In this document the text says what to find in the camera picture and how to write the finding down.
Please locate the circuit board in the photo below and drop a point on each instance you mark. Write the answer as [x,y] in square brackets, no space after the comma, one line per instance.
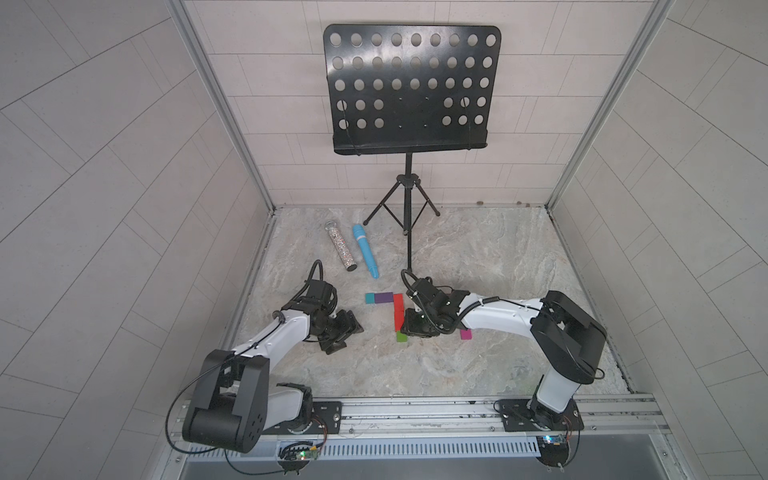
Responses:
[296,456]
[554,450]

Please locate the right circuit board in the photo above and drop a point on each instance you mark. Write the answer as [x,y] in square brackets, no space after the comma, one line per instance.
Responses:
[554,450]

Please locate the blue microphone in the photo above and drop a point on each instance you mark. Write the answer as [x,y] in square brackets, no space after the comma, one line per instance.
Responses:
[364,245]

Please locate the dark purple block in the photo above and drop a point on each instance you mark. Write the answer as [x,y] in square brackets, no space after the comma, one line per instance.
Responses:
[386,297]

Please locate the glittery silver microphone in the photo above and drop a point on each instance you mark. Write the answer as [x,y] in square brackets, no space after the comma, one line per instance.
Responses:
[340,245]

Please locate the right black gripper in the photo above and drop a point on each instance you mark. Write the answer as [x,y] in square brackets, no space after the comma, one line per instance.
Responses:
[417,322]

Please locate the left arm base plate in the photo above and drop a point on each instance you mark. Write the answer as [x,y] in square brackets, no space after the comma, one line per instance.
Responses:
[326,416]

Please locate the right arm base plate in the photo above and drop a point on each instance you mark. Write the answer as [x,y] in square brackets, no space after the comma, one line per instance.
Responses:
[516,415]

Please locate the aluminium front rail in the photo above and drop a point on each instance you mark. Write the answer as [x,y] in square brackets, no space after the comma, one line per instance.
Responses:
[421,417]

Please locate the black perforated music stand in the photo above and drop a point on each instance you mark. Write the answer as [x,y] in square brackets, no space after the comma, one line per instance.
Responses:
[407,89]

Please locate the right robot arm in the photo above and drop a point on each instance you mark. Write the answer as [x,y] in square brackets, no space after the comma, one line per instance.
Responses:
[571,340]

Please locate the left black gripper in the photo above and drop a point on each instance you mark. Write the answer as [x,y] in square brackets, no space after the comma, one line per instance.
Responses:
[341,327]

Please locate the left circuit board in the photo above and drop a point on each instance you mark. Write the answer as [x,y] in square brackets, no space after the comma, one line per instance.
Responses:
[296,456]

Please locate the red block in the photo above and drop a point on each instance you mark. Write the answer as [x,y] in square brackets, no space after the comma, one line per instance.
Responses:
[399,319]
[398,304]

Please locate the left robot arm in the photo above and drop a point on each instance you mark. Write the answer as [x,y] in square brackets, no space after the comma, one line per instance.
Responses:
[233,404]

